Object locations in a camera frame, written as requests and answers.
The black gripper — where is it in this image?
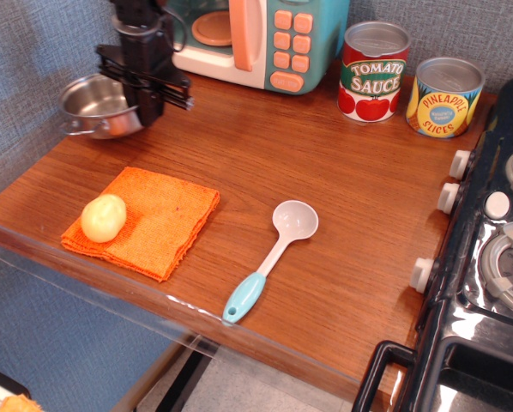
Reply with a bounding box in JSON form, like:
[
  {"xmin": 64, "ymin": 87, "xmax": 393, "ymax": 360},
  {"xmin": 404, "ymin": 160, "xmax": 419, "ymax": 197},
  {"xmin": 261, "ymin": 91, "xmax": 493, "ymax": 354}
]
[{"xmin": 96, "ymin": 27, "xmax": 194, "ymax": 127}]

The small metal pot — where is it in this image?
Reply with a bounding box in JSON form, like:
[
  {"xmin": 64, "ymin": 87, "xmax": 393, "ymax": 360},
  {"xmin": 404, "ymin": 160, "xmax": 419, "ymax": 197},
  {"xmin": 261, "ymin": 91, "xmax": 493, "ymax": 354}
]
[{"xmin": 58, "ymin": 74, "xmax": 143, "ymax": 140}]

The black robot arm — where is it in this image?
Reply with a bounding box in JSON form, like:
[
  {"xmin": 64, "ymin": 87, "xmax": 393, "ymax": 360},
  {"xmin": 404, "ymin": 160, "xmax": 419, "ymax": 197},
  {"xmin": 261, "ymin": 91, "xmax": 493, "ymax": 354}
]
[{"xmin": 96, "ymin": 1, "xmax": 194, "ymax": 127}]

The orange folded cloth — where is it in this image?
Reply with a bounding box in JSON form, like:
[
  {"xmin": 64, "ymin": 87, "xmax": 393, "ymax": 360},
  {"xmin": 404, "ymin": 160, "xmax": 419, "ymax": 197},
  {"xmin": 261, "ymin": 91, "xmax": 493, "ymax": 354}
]
[{"xmin": 61, "ymin": 167, "xmax": 220, "ymax": 282}]

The yellow toy potato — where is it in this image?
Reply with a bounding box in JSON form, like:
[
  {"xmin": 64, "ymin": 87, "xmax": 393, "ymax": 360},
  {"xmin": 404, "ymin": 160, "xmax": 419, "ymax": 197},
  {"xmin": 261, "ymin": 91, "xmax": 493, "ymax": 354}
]
[{"xmin": 81, "ymin": 194, "xmax": 127, "ymax": 243}]

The toy microwave teal pink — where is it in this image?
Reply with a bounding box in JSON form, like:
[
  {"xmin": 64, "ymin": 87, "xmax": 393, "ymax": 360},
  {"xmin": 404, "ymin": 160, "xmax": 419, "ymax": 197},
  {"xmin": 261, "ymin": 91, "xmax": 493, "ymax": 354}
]
[{"xmin": 167, "ymin": 1, "xmax": 350, "ymax": 95}]

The tomato sauce can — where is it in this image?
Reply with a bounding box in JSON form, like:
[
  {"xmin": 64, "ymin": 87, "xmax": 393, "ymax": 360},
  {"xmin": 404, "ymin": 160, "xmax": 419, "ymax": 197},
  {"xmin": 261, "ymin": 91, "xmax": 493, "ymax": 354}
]
[{"xmin": 337, "ymin": 21, "xmax": 411, "ymax": 123}]

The pineapple slices can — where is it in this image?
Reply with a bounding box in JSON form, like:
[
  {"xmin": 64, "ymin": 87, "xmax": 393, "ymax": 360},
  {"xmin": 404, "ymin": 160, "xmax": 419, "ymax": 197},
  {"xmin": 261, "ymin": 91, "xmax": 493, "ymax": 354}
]
[{"xmin": 406, "ymin": 57, "xmax": 486, "ymax": 139}]

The orange object bottom corner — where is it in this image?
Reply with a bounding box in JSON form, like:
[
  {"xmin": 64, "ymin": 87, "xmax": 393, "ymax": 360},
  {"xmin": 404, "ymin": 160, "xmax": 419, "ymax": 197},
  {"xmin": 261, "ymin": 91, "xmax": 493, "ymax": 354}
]
[{"xmin": 0, "ymin": 395, "xmax": 42, "ymax": 412}]

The black toy stove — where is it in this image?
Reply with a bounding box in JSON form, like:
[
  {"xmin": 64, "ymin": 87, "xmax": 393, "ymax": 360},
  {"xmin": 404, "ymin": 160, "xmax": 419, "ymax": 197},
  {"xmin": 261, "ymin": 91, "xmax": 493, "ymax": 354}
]
[{"xmin": 353, "ymin": 79, "xmax": 513, "ymax": 411}]

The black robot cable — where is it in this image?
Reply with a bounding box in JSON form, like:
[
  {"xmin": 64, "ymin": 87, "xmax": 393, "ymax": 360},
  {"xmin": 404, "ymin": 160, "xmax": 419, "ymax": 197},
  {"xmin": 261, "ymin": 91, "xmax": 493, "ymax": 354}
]
[{"xmin": 161, "ymin": 6, "xmax": 190, "ymax": 55}]

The white ladle teal handle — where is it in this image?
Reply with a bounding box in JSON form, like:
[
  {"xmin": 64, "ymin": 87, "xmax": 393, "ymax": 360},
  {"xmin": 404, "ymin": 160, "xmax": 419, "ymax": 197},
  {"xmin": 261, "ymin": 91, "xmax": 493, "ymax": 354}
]
[{"xmin": 222, "ymin": 200, "xmax": 319, "ymax": 324}]

